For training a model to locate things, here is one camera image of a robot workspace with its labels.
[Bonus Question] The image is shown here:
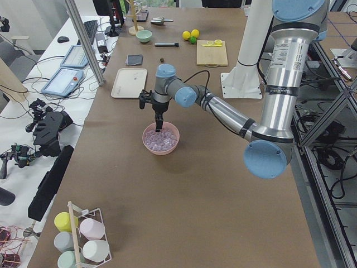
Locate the yellow plastic knife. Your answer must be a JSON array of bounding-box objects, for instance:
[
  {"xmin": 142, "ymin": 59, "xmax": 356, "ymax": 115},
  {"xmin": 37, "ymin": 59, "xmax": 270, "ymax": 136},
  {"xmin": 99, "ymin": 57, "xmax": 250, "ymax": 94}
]
[{"xmin": 201, "ymin": 43, "xmax": 222, "ymax": 47}]

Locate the pink bowl of ice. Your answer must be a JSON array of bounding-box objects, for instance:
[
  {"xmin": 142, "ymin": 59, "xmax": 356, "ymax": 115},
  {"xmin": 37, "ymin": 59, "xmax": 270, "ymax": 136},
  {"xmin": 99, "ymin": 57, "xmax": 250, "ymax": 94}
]
[{"xmin": 142, "ymin": 122, "xmax": 180, "ymax": 155}]

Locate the white cup in rack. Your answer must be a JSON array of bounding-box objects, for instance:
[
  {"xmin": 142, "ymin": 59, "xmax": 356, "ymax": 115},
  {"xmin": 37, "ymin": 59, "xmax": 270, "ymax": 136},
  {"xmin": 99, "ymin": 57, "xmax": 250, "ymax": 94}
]
[{"xmin": 82, "ymin": 240, "xmax": 109, "ymax": 262}]

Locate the yellow cup in rack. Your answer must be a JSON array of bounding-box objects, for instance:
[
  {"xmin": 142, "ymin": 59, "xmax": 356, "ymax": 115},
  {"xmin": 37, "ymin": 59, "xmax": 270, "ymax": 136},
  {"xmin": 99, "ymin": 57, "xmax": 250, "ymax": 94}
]
[{"xmin": 54, "ymin": 212, "xmax": 72, "ymax": 232}]

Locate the green cup in rack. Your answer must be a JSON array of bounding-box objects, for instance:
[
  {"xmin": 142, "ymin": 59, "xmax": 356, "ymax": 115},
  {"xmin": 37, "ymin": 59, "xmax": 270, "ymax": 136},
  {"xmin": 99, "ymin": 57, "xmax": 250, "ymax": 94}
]
[{"xmin": 57, "ymin": 251, "xmax": 77, "ymax": 268}]

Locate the black monitor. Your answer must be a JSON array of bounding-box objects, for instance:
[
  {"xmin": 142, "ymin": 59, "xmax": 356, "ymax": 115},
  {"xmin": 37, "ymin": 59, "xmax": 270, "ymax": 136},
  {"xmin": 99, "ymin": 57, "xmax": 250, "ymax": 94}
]
[{"xmin": 93, "ymin": 0, "xmax": 124, "ymax": 37}]

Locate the long black box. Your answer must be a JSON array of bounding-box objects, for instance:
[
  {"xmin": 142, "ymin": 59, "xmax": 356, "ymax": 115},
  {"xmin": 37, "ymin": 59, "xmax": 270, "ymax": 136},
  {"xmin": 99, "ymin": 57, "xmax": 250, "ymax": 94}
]
[{"xmin": 28, "ymin": 145, "xmax": 74, "ymax": 222}]

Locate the black metal glass rack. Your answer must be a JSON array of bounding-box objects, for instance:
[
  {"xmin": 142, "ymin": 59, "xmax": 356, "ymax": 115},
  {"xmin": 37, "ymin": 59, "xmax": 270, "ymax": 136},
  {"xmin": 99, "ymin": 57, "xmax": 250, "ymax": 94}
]
[{"xmin": 126, "ymin": 11, "xmax": 149, "ymax": 22}]

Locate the black computer mouse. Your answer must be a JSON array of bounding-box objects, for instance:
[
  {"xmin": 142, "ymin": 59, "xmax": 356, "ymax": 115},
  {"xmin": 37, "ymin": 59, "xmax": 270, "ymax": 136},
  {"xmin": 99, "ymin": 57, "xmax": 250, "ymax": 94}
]
[{"xmin": 57, "ymin": 36, "xmax": 70, "ymax": 44}]

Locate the grey folded cloth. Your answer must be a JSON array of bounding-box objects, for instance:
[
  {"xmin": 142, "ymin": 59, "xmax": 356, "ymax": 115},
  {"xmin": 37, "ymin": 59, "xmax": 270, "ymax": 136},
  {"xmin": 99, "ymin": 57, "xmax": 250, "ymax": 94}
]
[{"xmin": 126, "ymin": 54, "xmax": 143, "ymax": 66}]

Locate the steel muddler stick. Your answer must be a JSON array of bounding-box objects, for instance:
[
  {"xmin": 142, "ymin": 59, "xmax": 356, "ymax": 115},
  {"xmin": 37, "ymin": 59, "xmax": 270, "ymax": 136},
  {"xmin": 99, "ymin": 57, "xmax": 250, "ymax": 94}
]
[{"xmin": 154, "ymin": 42, "xmax": 179, "ymax": 47}]

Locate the teach pendant near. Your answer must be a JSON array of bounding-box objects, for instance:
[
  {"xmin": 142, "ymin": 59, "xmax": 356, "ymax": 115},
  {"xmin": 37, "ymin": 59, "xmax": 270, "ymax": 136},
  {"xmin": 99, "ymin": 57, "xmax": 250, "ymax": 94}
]
[{"xmin": 41, "ymin": 68, "xmax": 84, "ymax": 97}]

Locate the wooden cutting board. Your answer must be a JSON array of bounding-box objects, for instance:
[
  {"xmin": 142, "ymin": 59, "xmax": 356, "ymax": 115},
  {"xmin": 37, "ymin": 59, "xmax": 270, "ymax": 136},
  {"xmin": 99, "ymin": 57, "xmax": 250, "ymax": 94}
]
[{"xmin": 196, "ymin": 40, "xmax": 228, "ymax": 67}]

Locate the steel ice scoop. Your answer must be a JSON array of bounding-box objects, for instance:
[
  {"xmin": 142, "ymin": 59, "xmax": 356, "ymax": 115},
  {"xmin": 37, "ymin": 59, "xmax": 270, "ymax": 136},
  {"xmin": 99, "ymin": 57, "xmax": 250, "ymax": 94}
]
[{"xmin": 150, "ymin": 17, "xmax": 174, "ymax": 26}]

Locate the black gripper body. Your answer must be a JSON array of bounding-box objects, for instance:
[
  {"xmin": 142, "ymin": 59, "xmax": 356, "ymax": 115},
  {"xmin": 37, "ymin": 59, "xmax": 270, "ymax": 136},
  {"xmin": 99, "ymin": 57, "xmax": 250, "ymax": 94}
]
[{"xmin": 138, "ymin": 90, "xmax": 169, "ymax": 112}]

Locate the pink cup in rack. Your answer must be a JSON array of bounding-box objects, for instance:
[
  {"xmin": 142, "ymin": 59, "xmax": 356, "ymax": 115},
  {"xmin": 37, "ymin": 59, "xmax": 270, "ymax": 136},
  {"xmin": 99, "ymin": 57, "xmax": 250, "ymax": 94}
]
[{"xmin": 79, "ymin": 218, "xmax": 105, "ymax": 240}]

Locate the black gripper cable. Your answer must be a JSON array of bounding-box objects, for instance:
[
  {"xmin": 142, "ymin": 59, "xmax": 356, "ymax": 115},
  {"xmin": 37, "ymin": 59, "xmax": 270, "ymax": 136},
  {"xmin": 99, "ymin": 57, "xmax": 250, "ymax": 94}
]
[{"xmin": 182, "ymin": 70, "xmax": 210, "ymax": 90}]

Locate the mint green bowl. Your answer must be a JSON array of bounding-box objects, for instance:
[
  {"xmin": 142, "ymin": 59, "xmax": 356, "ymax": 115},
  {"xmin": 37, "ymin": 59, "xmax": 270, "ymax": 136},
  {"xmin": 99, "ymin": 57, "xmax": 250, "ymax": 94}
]
[{"xmin": 136, "ymin": 30, "xmax": 152, "ymax": 44}]

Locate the wooden glass stand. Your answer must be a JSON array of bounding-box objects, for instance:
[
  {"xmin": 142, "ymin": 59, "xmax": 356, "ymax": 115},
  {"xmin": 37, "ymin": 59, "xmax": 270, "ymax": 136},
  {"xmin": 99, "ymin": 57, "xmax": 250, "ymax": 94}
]
[{"xmin": 127, "ymin": 0, "xmax": 144, "ymax": 36}]

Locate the green lime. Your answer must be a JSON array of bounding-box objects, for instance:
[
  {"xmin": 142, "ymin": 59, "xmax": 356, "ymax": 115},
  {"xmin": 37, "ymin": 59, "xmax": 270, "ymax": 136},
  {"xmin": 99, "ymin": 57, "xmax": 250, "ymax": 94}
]
[{"xmin": 189, "ymin": 36, "xmax": 196, "ymax": 45}]

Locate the black keyboard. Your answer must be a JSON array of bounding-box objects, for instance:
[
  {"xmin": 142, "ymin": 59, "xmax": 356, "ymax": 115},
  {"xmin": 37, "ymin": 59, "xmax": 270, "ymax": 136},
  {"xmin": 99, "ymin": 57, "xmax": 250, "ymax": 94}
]
[{"xmin": 84, "ymin": 20, "xmax": 98, "ymax": 44}]

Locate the cream rabbit tray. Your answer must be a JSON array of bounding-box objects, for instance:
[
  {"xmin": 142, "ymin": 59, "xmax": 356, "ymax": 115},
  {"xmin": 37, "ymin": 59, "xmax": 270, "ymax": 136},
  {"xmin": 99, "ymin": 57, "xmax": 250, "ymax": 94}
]
[{"xmin": 110, "ymin": 68, "xmax": 147, "ymax": 99}]

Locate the aluminium frame post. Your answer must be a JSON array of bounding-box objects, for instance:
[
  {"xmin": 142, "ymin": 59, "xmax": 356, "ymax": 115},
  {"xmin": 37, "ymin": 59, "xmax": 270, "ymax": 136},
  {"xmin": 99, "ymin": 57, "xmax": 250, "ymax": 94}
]
[{"xmin": 64, "ymin": 0, "xmax": 105, "ymax": 86}]

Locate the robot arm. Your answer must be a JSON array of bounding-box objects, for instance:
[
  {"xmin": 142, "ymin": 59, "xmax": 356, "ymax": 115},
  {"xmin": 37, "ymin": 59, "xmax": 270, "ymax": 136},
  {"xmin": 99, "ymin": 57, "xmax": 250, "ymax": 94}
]
[{"xmin": 139, "ymin": 1, "xmax": 329, "ymax": 179}]

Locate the teach pendant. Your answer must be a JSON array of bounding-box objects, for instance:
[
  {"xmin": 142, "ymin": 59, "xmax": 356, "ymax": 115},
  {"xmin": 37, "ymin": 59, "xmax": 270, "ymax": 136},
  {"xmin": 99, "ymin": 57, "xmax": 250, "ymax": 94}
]
[
  {"xmin": 41, "ymin": 68, "xmax": 84, "ymax": 97},
  {"xmin": 60, "ymin": 45, "xmax": 88, "ymax": 68}
]

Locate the grey cup in rack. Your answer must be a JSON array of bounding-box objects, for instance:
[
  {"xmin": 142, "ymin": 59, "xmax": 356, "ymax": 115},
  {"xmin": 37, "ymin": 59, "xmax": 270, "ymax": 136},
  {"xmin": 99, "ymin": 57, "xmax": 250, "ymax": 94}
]
[{"xmin": 54, "ymin": 232, "xmax": 74, "ymax": 253}]

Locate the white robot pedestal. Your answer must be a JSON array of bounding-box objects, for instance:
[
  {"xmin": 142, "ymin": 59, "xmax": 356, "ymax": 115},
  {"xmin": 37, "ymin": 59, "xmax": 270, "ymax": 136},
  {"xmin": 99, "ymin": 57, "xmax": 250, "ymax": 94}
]
[{"xmin": 221, "ymin": 0, "xmax": 273, "ymax": 99}]

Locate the yellow lemon near board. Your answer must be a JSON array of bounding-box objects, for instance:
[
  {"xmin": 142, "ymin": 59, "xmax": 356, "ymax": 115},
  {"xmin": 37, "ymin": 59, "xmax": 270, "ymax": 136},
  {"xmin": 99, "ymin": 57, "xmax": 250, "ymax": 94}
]
[{"xmin": 190, "ymin": 29, "xmax": 200, "ymax": 39}]

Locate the teach pendant far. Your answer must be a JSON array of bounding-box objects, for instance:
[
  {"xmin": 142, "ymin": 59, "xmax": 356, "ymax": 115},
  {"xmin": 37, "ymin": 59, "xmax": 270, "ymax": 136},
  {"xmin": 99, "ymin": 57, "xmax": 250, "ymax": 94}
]
[{"xmin": 60, "ymin": 45, "xmax": 88, "ymax": 68}]

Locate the white cup rack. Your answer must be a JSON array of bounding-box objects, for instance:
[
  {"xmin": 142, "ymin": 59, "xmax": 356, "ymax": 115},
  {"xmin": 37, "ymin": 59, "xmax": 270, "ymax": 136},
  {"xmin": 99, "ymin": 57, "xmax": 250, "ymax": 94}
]
[{"xmin": 67, "ymin": 201, "xmax": 112, "ymax": 267}]

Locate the yellow lemon outer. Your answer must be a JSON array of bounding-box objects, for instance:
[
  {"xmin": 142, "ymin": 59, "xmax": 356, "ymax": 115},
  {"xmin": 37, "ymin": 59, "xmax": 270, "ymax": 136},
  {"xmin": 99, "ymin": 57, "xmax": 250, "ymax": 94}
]
[{"xmin": 182, "ymin": 31, "xmax": 191, "ymax": 40}]

